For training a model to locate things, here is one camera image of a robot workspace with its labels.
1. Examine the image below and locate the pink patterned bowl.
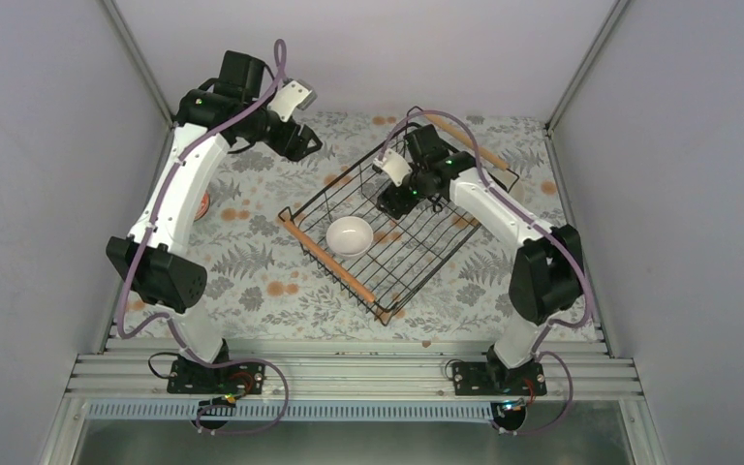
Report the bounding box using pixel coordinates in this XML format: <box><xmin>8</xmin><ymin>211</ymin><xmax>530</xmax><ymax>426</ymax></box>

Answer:
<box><xmin>194</xmin><ymin>192</ymin><xmax>211</xmax><ymax>221</ymax></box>

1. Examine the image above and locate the floral tablecloth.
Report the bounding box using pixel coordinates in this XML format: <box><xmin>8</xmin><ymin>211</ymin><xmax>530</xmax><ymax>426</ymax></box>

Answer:
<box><xmin>114</xmin><ymin>109</ymin><xmax>598</xmax><ymax>343</ymax></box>

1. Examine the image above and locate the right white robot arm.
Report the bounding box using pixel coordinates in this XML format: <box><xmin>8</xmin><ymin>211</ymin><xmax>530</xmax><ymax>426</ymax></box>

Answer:
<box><xmin>373</xmin><ymin>125</ymin><xmax>583</xmax><ymax>394</ymax></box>

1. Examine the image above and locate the aluminium rail frame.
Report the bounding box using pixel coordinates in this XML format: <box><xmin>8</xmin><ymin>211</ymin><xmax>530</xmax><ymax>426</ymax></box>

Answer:
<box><xmin>41</xmin><ymin>336</ymin><xmax>665</xmax><ymax>464</ymax></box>

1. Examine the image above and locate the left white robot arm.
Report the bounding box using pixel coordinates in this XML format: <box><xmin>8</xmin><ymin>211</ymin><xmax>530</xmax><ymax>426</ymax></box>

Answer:
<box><xmin>106</xmin><ymin>39</ymin><xmax>323</xmax><ymax>392</ymax></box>

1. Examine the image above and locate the black wire dish rack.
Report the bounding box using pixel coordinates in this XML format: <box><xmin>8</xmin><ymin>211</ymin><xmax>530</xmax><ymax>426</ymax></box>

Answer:
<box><xmin>279</xmin><ymin>130</ymin><xmax>514</xmax><ymax>327</ymax></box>

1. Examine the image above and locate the perforated cable duct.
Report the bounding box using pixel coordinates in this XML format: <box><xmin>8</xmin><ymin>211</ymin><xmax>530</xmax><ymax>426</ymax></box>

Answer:
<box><xmin>85</xmin><ymin>399</ymin><xmax>493</xmax><ymax>422</ymax></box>

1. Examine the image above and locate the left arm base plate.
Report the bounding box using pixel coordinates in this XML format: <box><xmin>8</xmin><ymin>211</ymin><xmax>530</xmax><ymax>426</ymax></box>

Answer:
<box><xmin>166</xmin><ymin>358</ymin><xmax>265</xmax><ymax>396</ymax></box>

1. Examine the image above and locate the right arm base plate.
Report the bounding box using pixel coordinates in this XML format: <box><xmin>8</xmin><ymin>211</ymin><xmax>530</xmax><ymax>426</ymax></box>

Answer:
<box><xmin>450</xmin><ymin>360</ymin><xmax>547</xmax><ymax>397</ymax></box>

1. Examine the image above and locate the beige ceramic bowl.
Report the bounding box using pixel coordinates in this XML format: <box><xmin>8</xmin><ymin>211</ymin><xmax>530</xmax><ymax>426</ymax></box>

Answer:
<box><xmin>508</xmin><ymin>180</ymin><xmax>525</xmax><ymax>204</ymax></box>

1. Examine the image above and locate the white ceramic bowl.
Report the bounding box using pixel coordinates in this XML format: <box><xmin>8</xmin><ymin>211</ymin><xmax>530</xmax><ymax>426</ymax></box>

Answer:
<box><xmin>325</xmin><ymin>216</ymin><xmax>374</xmax><ymax>258</ymax></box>

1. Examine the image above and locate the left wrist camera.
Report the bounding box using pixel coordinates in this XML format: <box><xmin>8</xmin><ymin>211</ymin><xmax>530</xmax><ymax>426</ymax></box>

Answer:
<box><xmin>267</xmin><ymin>79</ymin><xmax>318</xmax><ymax>122</ymax></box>

